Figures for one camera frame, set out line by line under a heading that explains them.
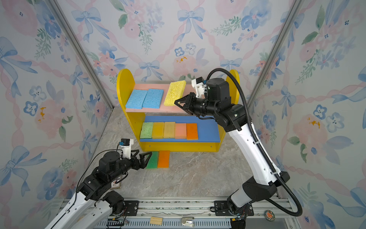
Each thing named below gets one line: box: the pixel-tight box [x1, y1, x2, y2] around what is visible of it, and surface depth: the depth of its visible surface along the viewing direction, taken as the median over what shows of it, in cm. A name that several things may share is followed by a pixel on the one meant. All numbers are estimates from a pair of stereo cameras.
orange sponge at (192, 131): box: [186, 123, 199, 141], surface depth 88 cm
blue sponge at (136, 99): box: [125, 89, 149, 110], surface depth 68 cm
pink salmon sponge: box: [174, 123, 187, 140], surface depth 87 cm
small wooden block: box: [149, 216, 164, 226], surface depth 71 cm
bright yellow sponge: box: [152, 122, 165, 140], surface depth 88 cm
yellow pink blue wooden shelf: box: [116, 68, 241, 153], surface depth 85 cm
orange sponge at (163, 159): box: [157, 150, 171, 169], surface depth 92 cm
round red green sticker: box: [264, 209, 276, 222], surface depth 73 cm
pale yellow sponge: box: [163, 121, 176, 139], surface depth 88 cm
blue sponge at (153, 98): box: [142, 88, 165, 109], surface depth 68 cm
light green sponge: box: [140, 122, 154, 139], surface depth 88 cm
